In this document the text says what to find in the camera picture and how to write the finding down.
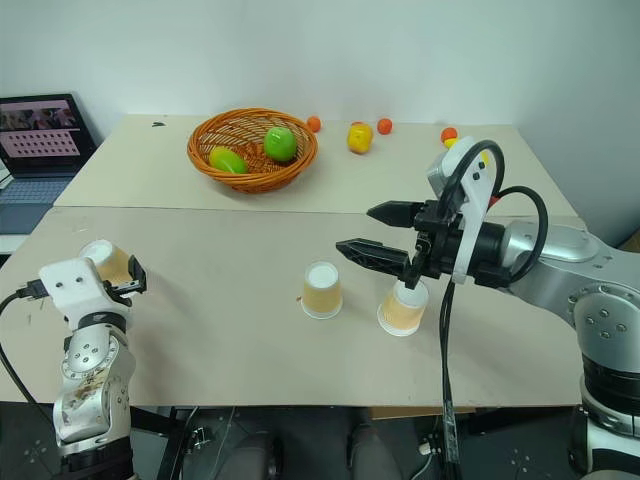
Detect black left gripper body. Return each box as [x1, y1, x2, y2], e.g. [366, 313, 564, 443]
[102, 279, 148, 308]

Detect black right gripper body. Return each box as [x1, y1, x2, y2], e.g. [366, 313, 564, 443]
[402, 198, 469, 291]

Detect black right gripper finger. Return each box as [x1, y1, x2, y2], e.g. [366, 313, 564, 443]
[365, 200, 416, 230]
[335, 238, 415, 282]

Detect orange paper cup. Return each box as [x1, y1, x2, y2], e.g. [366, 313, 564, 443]
[376, 279, 431, 338]
[79, 239, 133, 286]
[300, 260, 346, 320]

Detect yellow orange toy fruit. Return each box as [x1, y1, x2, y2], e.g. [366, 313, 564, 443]
[346, 120, 375, 156]

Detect green toy apple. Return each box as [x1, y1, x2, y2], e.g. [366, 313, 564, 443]
[262, 126, 299, 163]

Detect green yellow toy mango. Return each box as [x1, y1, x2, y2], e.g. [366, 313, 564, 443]
[208, 147, 250, 176]

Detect orange wicker basket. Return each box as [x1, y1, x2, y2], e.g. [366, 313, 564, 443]
[186, 107, 320, 194]

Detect open laptop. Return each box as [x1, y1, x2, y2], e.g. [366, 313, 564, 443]
[0, 92, 99, 237]

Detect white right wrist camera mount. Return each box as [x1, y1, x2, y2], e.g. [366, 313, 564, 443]
[425, 135, 495, 285]

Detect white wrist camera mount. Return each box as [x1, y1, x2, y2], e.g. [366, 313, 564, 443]
[38, 257, 132, 332]
[425, 135, 495, 285]

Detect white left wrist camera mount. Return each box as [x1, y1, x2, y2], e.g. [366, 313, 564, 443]
[38, 257, 132, 332]

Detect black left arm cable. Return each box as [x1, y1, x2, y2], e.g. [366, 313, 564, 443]
[0, 281, 47, 405]

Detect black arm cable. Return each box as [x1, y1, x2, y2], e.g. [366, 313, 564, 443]
[0, 281, 47, 405]
[438, 139, 550, 289]

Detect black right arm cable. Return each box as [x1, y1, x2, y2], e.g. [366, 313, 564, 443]
[438, 139, 550, 289]

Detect black hanging cable with tape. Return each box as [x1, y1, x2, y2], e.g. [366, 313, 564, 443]
[438, 274, 464, 480]

